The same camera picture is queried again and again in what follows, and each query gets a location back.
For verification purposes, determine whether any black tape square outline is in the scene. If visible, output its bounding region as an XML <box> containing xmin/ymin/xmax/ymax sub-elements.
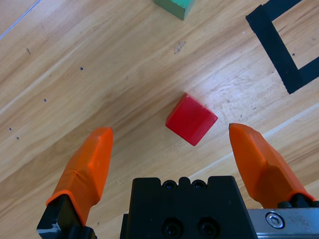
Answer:
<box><xmin>245</xmin><ymin>0</ymin><xmax>319</xmax><ymax>95</ymax></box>

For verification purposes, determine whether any green cube block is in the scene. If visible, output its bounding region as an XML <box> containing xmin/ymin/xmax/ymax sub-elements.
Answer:
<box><xmin>153</xmin><ymin>0</ymin><xmax>195</xmax><ymax>21</ymax></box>

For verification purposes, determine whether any red cube block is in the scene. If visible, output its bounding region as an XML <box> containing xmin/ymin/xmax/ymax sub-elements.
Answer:
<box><xmin>165</xmin><ymin>93</ymin><xmax>219</xmax><ymax>147</ymax></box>

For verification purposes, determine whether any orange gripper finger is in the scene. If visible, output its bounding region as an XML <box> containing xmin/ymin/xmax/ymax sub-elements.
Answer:
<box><xmin>36</xmin><ymin>126</ymin><xmax>114</xmax><ymax>239</ymax></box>
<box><xmin>228</xmin><ymin>123</ymin><xmax>319</xmax><ymax>209</ymax></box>

